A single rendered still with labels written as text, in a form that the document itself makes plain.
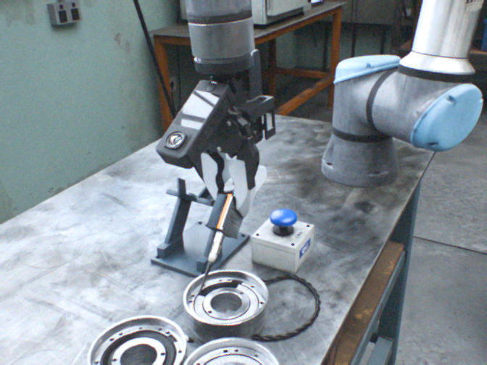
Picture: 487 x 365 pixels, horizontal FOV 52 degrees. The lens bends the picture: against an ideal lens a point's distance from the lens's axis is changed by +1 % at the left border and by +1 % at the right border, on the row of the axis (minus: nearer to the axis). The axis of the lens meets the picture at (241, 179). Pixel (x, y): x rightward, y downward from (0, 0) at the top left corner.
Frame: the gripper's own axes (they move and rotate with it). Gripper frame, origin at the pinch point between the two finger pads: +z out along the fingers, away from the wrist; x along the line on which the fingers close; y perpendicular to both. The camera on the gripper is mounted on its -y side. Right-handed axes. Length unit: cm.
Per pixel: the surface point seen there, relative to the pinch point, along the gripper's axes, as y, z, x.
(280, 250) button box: 4.1, 7.8, -5.0
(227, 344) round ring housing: -14.6, 7.4, -9.2
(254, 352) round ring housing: -13.6, 8.0, -12.0
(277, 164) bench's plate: 35.6, 11.6, 14.4
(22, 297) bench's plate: -20.0, 9.1, 22.0
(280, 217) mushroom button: 6.4, 3.9, -3.8
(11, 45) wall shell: 73, 1, 164
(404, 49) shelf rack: 321, 54, 80
